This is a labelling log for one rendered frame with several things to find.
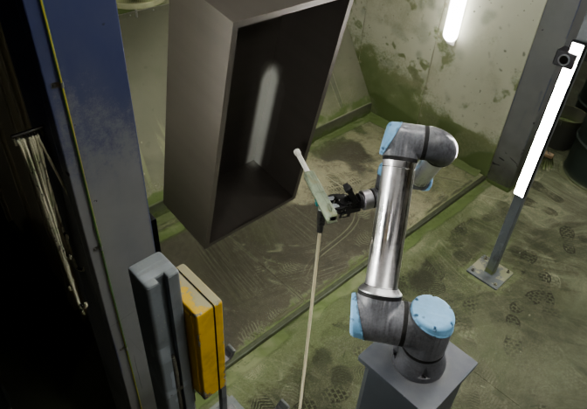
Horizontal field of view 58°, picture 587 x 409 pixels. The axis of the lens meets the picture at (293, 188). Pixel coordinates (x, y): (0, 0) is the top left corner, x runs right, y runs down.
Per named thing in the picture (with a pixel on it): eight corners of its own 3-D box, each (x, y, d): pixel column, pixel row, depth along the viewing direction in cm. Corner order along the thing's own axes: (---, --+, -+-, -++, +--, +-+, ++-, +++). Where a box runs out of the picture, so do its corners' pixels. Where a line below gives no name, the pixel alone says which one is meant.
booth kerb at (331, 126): (54, 270, 291) (48, 253, 283) (52, 268, 292) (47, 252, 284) (369, 115, 442) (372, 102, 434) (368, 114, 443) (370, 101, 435)
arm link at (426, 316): (447, 365, 175) (459, 333, 164) (396, 357, 177) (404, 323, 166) (445, 329, 187) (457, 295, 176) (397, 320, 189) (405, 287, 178)
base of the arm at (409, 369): (455, 361, 188) (462, 344, 182) (424, 394, 178) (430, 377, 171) (412, 328, 199) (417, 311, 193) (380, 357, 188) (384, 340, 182)
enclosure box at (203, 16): (162, 203, 266) (169, -28, 180) (253, 159, 300) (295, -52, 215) (204, 249, 251) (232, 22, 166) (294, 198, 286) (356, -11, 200)
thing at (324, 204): (334, 248, 233) (339, 211, 218) (324, 251, 232) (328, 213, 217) (299, 180, 268) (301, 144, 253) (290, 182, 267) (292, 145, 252)
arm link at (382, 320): (398, 352, 171) (433, 122, 169) (345, 343, 172) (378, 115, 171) (395, 338, 186) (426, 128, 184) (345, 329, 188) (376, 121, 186)
